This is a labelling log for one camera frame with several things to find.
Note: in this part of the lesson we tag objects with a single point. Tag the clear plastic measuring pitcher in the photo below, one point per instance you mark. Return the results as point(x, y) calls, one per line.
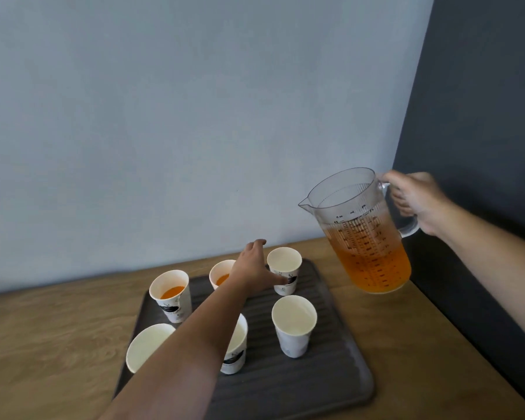
point(363, 240)

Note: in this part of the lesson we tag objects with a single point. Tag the person's right forearm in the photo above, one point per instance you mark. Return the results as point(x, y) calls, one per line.
point(494, 262)

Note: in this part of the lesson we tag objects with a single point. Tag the person's right hand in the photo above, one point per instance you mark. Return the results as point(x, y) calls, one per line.
point(422, 201)

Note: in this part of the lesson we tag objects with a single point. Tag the person's left forearm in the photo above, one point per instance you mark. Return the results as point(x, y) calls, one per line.
point(192, 349)

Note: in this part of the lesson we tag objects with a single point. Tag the person's left thumb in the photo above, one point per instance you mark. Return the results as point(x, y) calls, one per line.
point(278, 279)

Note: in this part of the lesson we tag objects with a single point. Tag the white paper cup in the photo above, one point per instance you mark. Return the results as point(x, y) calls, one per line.
point(237, 349)
point(220, 273)
point(286, 260)
point(145, 345)
point(173, 297)
point(294, 323)

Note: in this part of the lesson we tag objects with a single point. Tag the person's left hand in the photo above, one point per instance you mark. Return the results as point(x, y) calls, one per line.
point(250, 272)

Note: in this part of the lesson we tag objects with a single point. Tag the dark grey ribbed tray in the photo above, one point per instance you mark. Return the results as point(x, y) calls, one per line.
point(288, 380)

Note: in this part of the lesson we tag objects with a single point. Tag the person's right thumb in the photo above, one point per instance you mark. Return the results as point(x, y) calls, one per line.
point(397, 180)

